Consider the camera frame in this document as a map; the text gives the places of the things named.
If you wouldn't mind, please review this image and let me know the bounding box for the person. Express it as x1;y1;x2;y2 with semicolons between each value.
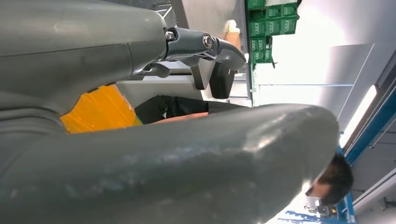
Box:
134;95;354;206

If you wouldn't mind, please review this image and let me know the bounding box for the ceiling light strip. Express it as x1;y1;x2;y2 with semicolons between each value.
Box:
339;85;379;148

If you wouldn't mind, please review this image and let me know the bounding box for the yellow plastic sheet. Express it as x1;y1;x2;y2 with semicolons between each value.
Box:
60;85;143;134

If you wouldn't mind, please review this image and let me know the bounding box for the green crate stack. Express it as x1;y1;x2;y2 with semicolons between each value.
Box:
246;0;300;66

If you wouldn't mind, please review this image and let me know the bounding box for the open cardboard box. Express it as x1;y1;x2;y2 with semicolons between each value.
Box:
224;20;242;53

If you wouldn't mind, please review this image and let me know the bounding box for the black carrying case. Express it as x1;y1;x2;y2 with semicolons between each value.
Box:
209;62;236;100

